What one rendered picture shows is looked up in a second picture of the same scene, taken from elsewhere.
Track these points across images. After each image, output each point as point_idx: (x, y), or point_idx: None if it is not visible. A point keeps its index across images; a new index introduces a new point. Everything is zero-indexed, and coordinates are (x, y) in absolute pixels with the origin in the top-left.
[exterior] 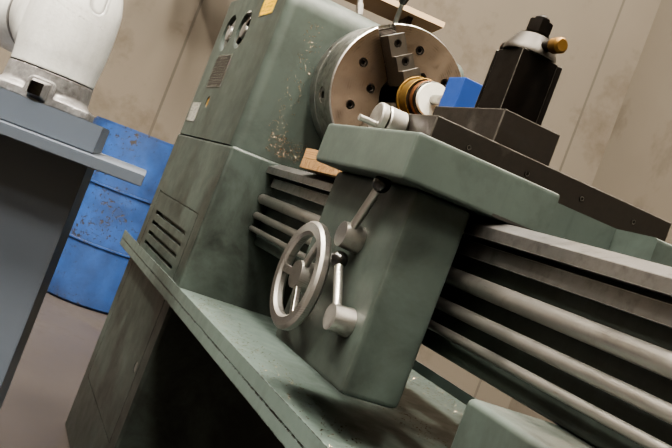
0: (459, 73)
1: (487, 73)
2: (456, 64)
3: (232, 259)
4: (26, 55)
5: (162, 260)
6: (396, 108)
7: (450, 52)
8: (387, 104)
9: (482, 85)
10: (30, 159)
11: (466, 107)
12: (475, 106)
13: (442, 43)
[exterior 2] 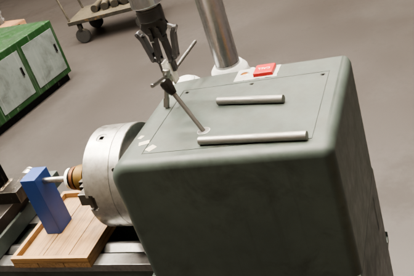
0: (82, 168)
1: (1, 166)
2: (82, 161)
3: None
4: None
5: None
6: (24, 169)
7: (84, 151)
8: (26, 167)
9: (26, 174)
10: None
11: (9, 177)
12: (7, 178)
13: (87, 144)
